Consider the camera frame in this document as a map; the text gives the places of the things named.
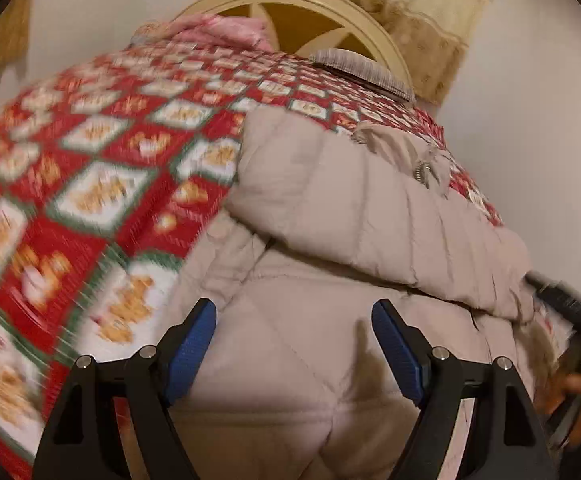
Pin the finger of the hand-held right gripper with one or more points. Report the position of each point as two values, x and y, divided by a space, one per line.
555 295

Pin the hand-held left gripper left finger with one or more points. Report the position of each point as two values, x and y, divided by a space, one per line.
190 355

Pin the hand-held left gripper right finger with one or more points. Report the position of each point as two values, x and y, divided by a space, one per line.
395 350

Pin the beige puffer jacket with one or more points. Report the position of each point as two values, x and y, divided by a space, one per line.
320 200

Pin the person's right hand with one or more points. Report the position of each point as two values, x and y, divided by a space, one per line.
570 392

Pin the red printed checkered blanket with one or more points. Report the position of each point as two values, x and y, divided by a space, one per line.
95 160

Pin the grey striped pillow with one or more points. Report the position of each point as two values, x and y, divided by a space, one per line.
365 67

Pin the pink quilted pillow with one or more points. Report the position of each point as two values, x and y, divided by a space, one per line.
220 27

